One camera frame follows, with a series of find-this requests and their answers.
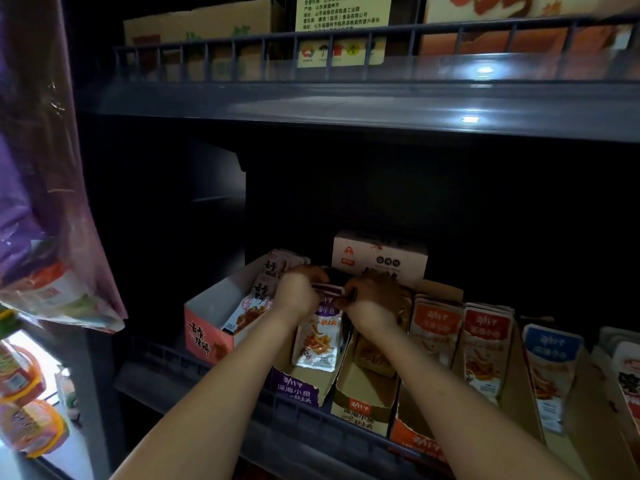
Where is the person's left hand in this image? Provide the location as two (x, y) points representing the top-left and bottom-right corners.
(270, 265), (329, 328)

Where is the person's right hand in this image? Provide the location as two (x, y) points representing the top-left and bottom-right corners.
(335, 269), (413, 341)

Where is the handful of purple white packets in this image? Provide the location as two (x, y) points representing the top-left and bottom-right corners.
(293, 289), (347, 374)

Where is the pink white display carton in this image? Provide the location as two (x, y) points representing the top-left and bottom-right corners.
(183, 249), (311, 366)

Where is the grey metal store shelf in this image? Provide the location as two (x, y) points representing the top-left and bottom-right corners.
(75, 15), (640, 480)

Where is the person's right forearm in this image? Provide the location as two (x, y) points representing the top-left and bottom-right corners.
(365, 329), (581, 480)

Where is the person's left forearm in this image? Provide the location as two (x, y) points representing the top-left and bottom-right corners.
(110, 315), (301, 480)

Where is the row of snack display cartons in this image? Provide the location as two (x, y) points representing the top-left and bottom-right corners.
(268, 229), (640, 480)

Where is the small white bottle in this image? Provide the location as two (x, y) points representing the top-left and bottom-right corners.
(55, 365), (81, 421)

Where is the purple clear hanging snack bag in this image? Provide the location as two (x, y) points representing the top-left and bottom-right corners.
(0, 0), (128, 334)

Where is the yellow label dark carton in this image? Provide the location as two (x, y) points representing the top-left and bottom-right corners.
(295, 0), (393, 68)

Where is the plain brown carton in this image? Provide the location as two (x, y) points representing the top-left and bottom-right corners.
(123, 0), (286, 81)

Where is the hanging string of colourful packs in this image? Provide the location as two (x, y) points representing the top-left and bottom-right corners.
(0, 309), (71, 458)

